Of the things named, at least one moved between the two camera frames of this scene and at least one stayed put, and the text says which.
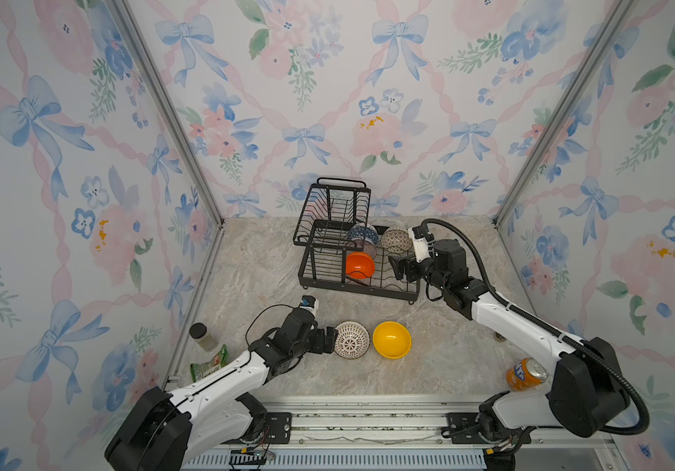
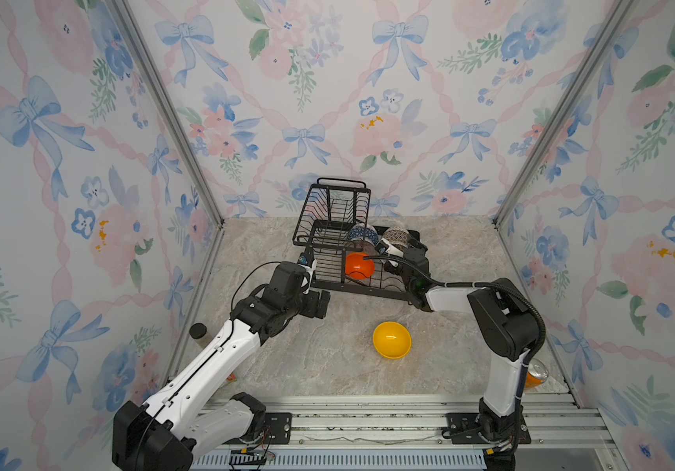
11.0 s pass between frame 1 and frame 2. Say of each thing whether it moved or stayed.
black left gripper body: moved
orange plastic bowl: stayed
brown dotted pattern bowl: stayed
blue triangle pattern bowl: stayed
